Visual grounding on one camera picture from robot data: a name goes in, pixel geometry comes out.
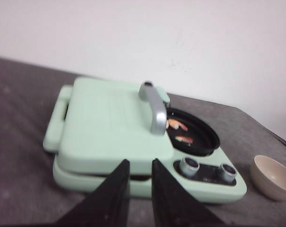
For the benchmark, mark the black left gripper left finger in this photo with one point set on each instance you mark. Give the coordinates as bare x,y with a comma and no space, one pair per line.
107,206

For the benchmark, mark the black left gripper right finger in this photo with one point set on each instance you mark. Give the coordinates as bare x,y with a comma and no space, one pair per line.
173,206

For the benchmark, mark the breakfast maker hinged lid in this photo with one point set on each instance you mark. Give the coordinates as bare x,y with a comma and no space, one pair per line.
108,122

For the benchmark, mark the beige ribbed bowl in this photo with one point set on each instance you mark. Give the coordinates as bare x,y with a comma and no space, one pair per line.
269,177

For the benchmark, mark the mint green breakfast maker base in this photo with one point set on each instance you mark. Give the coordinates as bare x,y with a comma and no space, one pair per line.
205,186

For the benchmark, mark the lower orange shrimp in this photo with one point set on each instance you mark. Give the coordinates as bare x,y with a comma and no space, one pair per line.
184,139

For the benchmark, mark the left silver control knob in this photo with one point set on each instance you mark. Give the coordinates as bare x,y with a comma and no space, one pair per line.
188,166

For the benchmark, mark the silver control knob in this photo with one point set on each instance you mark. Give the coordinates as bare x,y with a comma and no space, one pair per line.
226,173
188,166

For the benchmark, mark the right silver control knob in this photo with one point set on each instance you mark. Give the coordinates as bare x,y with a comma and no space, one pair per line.
226,173

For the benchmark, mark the black round frying pan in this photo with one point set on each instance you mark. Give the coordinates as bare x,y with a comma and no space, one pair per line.
205,138

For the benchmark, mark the grey table cloth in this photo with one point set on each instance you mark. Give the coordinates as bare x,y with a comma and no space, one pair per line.
28,193

